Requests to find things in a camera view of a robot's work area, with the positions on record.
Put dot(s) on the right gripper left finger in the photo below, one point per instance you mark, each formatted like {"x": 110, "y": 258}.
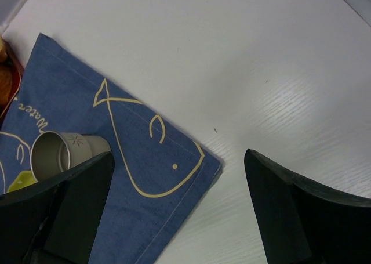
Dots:
{"x": 56, "y": 221}

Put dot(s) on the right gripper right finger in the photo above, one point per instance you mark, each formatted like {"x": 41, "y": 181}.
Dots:
{"x": 303, "y": 221}

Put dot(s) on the brown bread slice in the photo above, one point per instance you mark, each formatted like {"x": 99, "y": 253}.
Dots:
{"x": 6, "y": 80}

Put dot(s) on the seeded bread roll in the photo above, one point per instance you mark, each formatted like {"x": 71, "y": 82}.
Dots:
{"x": 3, "y": 52}

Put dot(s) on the green dotted plate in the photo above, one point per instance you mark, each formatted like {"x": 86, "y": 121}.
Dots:
{"x": 24, "y": 179}

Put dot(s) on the metal cup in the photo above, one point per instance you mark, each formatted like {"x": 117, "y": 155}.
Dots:
{"x": 54, "y": 152}

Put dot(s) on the blue fish placemat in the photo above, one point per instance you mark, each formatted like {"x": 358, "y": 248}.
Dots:
{"x": 160, "y": 173}

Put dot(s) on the red tray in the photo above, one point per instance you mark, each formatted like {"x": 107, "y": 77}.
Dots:
{"x": 17, "y": 70}

